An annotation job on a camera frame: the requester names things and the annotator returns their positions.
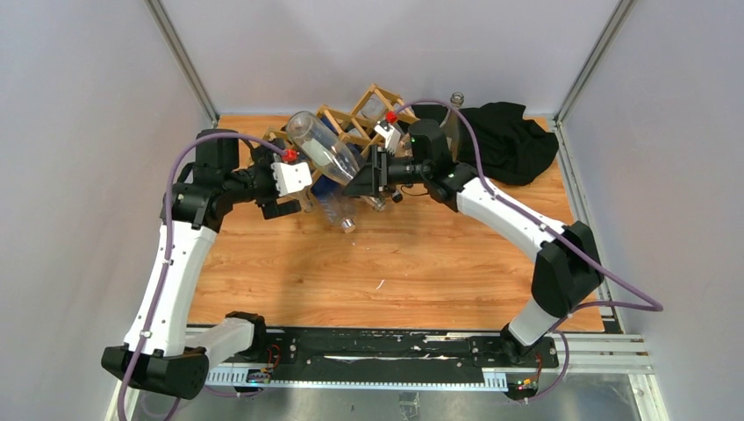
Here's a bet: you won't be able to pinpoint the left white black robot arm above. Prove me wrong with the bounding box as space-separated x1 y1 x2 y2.
101 129 312 400

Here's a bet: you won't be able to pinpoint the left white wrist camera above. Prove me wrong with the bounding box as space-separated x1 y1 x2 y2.
270 162 312 197

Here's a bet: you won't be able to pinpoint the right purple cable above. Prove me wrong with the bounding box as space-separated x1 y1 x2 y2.
384 98 665 402

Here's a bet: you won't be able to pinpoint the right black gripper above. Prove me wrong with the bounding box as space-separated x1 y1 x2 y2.
342 144 432 198

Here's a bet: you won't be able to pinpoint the clear bottle gold black label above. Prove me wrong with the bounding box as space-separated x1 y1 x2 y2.
440 92 464 161

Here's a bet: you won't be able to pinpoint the wooden lattice wine rack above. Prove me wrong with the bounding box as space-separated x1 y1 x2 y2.
249 83 425 175

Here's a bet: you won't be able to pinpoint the clear square bottle silver cap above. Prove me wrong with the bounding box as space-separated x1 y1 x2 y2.
313 188 356 233

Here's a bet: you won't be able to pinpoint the blue BLU labelled bottle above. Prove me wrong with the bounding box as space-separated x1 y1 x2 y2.
311 175 386 212

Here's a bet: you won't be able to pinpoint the aluminium frame rails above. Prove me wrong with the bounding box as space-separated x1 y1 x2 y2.
118 325 655 391

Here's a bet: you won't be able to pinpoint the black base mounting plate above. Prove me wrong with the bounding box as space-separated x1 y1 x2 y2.
223 327 559 387

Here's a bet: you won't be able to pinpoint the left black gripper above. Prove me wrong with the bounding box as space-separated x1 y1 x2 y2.
224 139 301 218

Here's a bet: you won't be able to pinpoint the clear bottle white label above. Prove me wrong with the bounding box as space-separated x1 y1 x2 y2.
285 111 360 186

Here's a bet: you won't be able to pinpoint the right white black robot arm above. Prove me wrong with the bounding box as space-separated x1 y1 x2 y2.
342 119 604 367

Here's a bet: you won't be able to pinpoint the black cloth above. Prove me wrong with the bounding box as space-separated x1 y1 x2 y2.
411 101 561 188

